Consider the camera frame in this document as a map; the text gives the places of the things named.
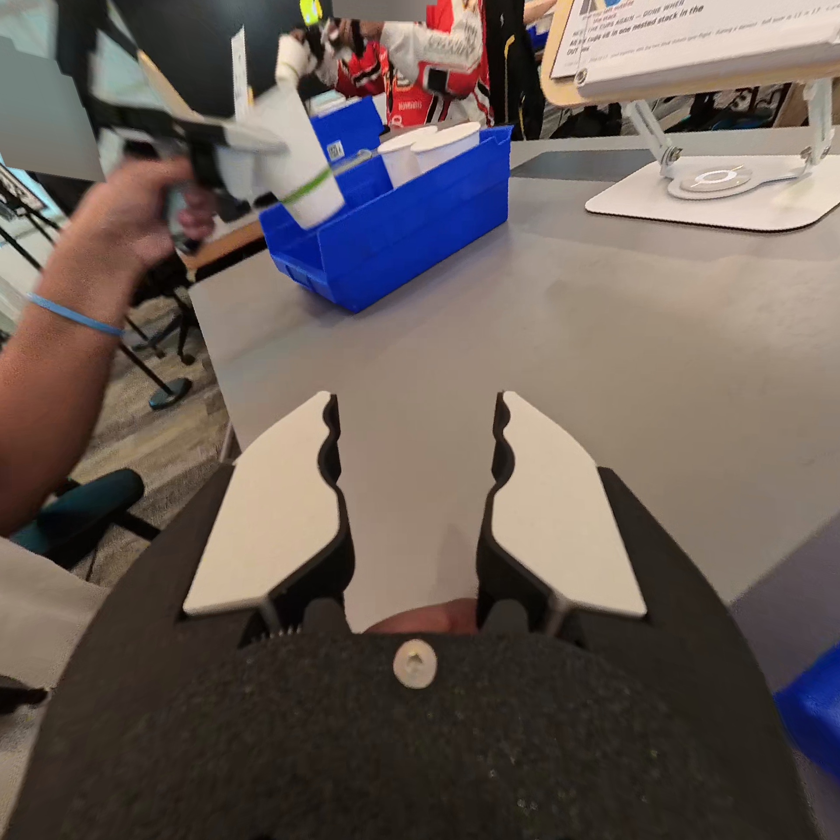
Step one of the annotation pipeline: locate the white paper cup green band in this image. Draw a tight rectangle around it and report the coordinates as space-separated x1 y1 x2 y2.
246 85 345 231

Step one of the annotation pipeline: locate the framed picture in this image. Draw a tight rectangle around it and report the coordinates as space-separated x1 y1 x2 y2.
0 163 52 217

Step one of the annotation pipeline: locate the blue wristband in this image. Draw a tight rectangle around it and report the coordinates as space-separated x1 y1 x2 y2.
26 292 127 339

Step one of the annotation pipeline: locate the person's left hand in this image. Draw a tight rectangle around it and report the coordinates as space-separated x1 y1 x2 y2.
39 154 217 327

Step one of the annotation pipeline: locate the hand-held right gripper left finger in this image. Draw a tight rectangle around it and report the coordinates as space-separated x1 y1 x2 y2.
182 390 355 632

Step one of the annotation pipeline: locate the printed instruction sheet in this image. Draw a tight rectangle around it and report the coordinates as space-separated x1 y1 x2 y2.
550 0 840 81

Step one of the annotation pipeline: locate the white paper sign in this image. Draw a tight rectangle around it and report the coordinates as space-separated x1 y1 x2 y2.
231 26 255 122

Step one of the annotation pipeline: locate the wooden board document stand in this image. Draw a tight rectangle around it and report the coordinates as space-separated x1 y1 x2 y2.
134 49 206 126

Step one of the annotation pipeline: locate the grey table with wooden edge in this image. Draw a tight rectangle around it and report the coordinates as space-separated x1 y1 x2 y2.
177 217 266 280

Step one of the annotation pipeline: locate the instruction sheet on stand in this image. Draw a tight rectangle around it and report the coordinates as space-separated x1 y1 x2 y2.
581 29 840 234

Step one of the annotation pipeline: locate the set of white paper cups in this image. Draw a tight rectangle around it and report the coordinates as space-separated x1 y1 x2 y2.
377 121 483 190

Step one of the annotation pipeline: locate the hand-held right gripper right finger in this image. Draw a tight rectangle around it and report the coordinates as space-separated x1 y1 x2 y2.
476 390 648 636

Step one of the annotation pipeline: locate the black tripod stand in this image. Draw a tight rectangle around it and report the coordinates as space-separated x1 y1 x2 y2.
0 217 198 411

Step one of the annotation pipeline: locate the blue plastic bin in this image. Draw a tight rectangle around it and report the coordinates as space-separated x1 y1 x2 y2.
774 640 840 782
308 95 387 165
259 125 514 315

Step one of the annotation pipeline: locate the wooden document board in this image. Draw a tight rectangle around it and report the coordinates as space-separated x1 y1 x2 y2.
539 0 840 109

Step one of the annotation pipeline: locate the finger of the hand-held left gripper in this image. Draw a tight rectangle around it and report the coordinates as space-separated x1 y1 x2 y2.
215 120 291 199

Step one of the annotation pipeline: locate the person's right hand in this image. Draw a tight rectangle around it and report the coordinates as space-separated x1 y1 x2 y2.
364 597 480 636

